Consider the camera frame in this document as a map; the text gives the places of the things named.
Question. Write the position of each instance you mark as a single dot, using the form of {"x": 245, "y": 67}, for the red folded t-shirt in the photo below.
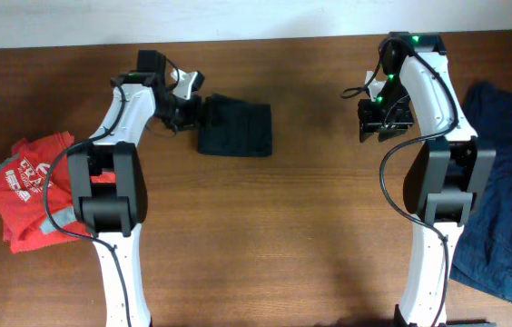
{"x": 21, "y": 193}

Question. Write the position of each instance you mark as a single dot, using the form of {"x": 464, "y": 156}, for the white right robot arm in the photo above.
{"x": 444, "y": 185}

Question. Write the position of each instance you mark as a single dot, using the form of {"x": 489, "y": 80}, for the blue folded garment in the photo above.
{"x": 483, "y": 257}

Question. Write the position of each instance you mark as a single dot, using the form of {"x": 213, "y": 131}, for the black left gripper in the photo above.
{"x": 194, "y": 118}

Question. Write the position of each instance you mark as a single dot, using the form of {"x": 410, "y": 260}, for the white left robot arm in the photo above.
{"x": 109, "y": 194}

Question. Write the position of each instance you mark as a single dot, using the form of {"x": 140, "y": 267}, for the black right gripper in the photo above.
{"x": 369, "y": 122}

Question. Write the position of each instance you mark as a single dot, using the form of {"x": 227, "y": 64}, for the black t-shirt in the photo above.
{"x": 235, "y": 128}

